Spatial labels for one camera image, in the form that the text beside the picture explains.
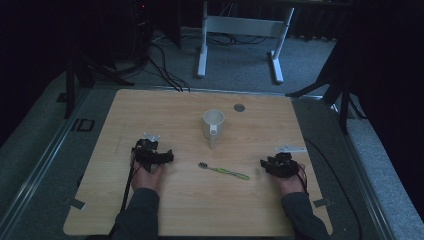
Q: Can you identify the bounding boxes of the dark computer tower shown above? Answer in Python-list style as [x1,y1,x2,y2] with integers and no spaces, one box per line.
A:
[129,0,153,66]

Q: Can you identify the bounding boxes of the aluminium frame rail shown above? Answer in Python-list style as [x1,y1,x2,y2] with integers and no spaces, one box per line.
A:
[328,101,398,240]
[0,88,93,231]

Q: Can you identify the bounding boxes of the green toothbrush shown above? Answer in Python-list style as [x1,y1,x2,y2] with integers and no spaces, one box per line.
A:
[198,161,251,182]

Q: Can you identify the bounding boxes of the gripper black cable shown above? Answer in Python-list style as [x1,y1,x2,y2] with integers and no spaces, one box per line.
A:
[295,164,310,196]
[107,149,139,238]

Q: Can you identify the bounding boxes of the person's right hand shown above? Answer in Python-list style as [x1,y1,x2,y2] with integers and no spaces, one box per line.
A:
[275,163,308,197]

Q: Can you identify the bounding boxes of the white cup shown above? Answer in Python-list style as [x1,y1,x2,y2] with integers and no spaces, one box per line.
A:
[202,108,226,150]

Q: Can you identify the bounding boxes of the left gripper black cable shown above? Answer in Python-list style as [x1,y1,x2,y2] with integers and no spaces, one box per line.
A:
[107,149,139,238]

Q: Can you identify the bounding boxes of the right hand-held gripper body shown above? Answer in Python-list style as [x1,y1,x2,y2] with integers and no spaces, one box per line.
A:
[268,143,308,179]

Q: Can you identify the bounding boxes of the person's left hand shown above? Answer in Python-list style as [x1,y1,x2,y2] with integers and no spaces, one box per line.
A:
[130,160,165,193]

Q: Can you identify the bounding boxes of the black metal stand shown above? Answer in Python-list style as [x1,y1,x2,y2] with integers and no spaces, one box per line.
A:
[285,43,368,136]
[55,49,135,120]

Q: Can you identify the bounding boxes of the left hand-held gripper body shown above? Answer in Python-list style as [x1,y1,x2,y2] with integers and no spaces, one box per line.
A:
[131,132,165,174]

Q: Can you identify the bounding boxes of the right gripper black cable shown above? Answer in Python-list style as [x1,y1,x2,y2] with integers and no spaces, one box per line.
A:
[295,164,310,196]

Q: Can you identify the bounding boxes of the white desk frame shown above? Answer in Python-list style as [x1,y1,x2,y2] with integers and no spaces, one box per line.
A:
[196,0,296,85]

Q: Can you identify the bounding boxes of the long black cable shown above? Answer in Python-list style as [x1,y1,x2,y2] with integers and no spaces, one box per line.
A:
[304,137,364,240]

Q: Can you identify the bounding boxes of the grey tape piece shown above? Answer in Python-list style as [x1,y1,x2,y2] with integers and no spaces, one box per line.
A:
[312,198,333,209]
[64,196,87,211]

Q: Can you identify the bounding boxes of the black floor cables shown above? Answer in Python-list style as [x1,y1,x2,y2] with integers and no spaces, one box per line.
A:
[145,42,192,93]

